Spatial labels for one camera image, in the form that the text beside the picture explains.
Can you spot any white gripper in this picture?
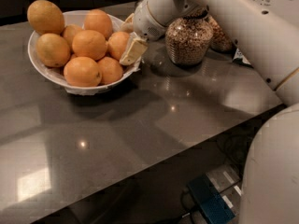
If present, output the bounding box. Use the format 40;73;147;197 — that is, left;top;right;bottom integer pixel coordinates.
120;0;166;66

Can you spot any orange back top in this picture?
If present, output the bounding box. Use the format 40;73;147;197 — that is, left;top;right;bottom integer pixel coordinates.
84;9;113;39

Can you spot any glass cereal jar right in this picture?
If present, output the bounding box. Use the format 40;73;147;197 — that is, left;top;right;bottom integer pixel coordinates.
207;15;233;52

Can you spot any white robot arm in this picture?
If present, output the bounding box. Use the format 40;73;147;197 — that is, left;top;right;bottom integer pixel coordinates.
121;0;299;224

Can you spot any white bowl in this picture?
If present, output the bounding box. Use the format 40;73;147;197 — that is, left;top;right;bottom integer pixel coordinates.
27;10;141;96

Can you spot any small orange behind centre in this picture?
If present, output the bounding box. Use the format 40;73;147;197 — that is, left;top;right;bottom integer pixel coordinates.
61;24;82;52

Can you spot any blue box on floor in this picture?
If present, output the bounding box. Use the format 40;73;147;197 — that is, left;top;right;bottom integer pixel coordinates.
187;175;235;224

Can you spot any orange left yellowish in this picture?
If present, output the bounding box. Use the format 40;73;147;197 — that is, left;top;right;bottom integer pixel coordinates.
36;33;71;68

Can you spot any glass cereal jar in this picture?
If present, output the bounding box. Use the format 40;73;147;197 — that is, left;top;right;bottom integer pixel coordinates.
165;8;213;66
207;15;233;52

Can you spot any glass cereal jar middle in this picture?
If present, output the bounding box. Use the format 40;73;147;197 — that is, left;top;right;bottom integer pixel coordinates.
165;8;213;66

